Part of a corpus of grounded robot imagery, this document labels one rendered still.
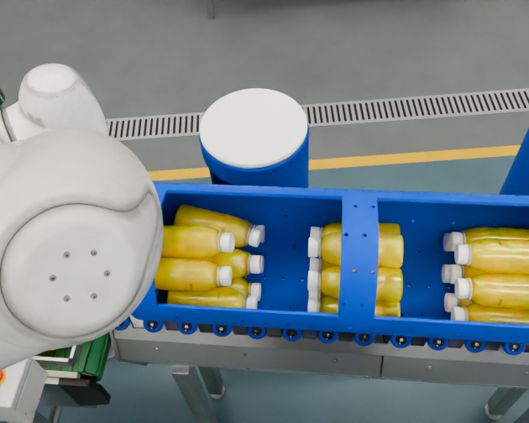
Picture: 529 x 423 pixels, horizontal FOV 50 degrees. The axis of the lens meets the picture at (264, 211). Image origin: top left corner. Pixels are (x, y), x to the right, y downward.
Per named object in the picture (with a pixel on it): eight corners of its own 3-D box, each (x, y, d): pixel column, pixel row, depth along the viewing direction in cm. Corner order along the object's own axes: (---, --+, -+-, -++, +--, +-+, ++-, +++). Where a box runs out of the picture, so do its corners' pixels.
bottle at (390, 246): (399, 265, 114) (316, 261, 116) (400, 232, 114) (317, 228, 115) (403, 271, 107) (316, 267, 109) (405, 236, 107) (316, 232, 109)
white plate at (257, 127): (224, 79, 157) (224, 82, 158) (181, 151, 143) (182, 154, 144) (321, 99, 151) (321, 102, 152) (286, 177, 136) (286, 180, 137)
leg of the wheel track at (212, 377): (224, 399, 210) (198, 327, 159) (208, 399, 210) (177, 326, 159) (226, 383, 213) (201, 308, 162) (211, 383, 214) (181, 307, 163)
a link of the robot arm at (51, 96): (103, 117, 96) (26, 145, 93) (73, 41, 83) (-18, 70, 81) (123, 161, 90) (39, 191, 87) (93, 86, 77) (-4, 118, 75)
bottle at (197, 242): (155, 257, 121) (228, 259, 117) (140, 256, 115) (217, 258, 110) (157, 226, 122) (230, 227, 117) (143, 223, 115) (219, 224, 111)
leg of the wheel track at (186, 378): (218, 439, 201) (190, 376, 151) (202, 438, 202) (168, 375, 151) (221, 422, 205) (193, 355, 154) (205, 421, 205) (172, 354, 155)
